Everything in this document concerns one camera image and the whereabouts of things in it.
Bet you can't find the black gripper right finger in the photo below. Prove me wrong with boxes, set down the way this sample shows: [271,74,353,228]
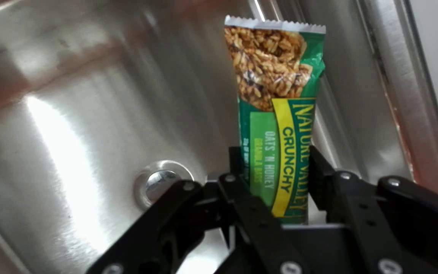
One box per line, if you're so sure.
[309,146,438,274]

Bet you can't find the green granola bar pack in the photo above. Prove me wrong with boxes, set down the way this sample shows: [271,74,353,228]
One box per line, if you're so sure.
[224,15,327,223]

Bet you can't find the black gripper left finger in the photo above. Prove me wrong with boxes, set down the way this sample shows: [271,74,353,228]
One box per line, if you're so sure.
[86,146,311,274]

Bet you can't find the stainless steel sink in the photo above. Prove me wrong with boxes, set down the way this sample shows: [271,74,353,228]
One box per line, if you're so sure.
[0,0,438,274]

